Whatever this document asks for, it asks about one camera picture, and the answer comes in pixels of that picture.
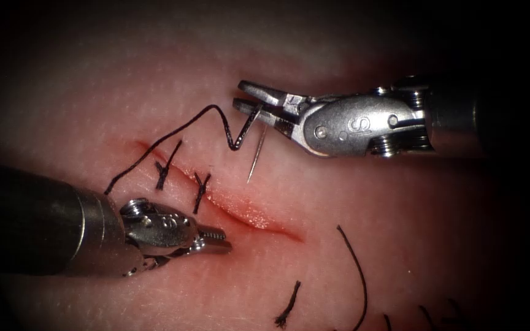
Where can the long curved black thread piece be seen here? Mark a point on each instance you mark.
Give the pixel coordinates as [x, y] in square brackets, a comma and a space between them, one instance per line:
[361, 276]

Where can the right arm needle driver jaw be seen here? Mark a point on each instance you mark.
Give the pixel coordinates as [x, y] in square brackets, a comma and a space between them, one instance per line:
[269, 94]
[274, 118]

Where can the short frayed black thread piece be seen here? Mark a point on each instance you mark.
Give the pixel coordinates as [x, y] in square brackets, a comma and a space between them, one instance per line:
[289, 305]

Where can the tissue pad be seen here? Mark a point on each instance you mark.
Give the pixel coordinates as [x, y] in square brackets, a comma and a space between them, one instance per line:
[320, 202]

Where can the right arm needle driver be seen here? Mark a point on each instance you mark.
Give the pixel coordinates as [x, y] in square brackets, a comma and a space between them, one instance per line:
[361, 126]

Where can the left arm needle driver jaw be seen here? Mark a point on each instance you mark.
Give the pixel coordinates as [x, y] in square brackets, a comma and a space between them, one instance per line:
[212, 234]
[214, 247]

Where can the curved steel needle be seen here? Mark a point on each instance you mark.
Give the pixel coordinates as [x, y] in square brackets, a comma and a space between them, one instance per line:
[256, 156]

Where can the dark right arm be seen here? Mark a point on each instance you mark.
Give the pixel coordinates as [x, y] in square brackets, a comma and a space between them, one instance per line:
[476, 117]

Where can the dark left arm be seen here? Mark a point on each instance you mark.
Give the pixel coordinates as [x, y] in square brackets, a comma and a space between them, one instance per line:
[39, 220]

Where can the black stitching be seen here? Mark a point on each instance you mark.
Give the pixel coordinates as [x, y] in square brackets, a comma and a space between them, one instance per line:
[200, 190]

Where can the left arm needle driver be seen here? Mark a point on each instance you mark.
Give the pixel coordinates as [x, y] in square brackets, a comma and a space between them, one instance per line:
[164, 230]

